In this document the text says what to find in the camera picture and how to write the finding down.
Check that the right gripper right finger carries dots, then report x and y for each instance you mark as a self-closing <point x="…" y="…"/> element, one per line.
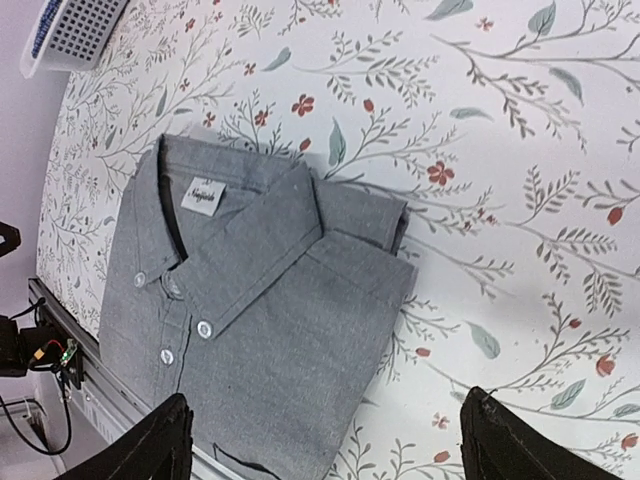
<point x="497" y="444"/>

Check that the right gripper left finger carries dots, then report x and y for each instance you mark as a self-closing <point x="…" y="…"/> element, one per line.
<point x="157" y="447"/>

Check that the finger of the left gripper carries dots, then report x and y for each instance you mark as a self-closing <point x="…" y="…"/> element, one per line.
<point x="10" y="239"/>

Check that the white plastic laundry basket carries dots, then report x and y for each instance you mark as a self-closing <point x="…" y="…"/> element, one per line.
<point x="76" y="39"/>

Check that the blue checked shirt in basket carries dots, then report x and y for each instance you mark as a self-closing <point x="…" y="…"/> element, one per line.
<point x="44" y="24"/>

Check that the floral patterned tablecloth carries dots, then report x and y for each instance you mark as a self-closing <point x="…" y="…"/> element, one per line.
<point x="511" y="129"/>

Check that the aluminium front rail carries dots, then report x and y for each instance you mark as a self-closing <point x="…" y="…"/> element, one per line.
<point x="101" y="408"/>

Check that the grey long sleeve shirt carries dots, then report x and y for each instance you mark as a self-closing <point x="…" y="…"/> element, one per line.
<point x="263" y="294"/>

